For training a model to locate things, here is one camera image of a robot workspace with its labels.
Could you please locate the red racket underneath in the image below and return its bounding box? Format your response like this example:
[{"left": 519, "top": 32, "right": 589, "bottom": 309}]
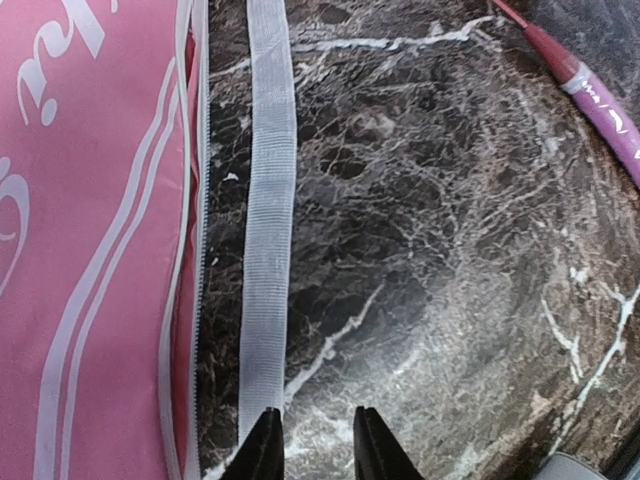
[{"left": 493, "top": 1, "right": 639, "bottom": 187}]

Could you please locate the pink racket cover bag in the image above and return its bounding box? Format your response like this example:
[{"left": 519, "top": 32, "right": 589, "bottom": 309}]
[{"left": 0, "top": 0, "right": 299, "bottom": 480}]

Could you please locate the white shuttlecock tube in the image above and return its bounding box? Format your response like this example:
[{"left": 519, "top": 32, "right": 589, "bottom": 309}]
[{"left": 533, "top": 453, "right": 606, "bottom": 480}]

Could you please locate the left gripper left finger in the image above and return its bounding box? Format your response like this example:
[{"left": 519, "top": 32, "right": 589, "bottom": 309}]
[{"left": 221, "top": 408, "right": 285, "bottom": 480}]

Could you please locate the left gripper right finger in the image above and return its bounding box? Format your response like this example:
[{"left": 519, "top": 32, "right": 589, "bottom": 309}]
[{"left": 353, "top": 406, "right": 423, "bottom": 480}]

